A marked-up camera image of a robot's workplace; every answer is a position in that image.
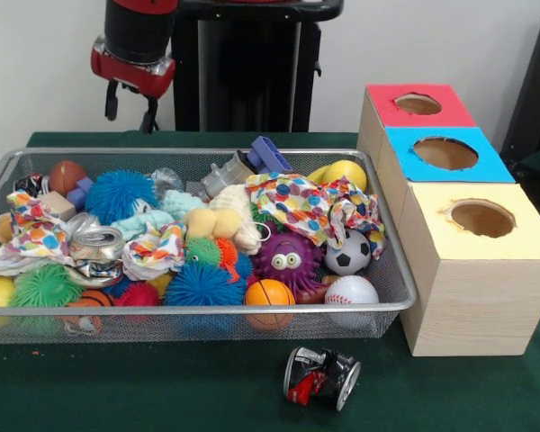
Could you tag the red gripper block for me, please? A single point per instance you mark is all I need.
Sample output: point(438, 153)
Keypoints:
point(135, 74)

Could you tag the colourful paper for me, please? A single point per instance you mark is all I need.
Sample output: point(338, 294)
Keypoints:
point(306, 198)

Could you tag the black white soccer ball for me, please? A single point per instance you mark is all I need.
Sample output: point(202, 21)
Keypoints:
point(347, 256)

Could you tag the crushed red black can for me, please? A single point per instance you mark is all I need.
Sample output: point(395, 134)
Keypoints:
point(317, 380)

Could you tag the wooden box with three holes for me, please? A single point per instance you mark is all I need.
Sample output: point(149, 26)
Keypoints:
point(472, 292)

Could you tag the blue spiky rubber ball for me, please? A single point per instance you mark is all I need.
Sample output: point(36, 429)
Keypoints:
point(204, 285)
point(119, 195)

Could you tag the crushed silver can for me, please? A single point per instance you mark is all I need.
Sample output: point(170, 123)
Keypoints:
point(96, 243)

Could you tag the purple plastic toy block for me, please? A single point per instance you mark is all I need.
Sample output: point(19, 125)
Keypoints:
point(265, 153)

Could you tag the purple spiky monster toy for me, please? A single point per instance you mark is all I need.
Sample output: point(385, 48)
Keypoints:
point(288, 256)

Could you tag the yellow plastic ball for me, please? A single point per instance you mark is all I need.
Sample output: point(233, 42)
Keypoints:
point(346, 171)

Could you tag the orange foam basketball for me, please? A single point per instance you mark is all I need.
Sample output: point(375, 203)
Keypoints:
point(270, 294)

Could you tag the white foam baseball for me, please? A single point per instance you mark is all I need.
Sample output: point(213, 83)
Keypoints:
point(351, 292)

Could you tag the black chair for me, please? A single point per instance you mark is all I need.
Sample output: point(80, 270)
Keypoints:
point(535, 90)

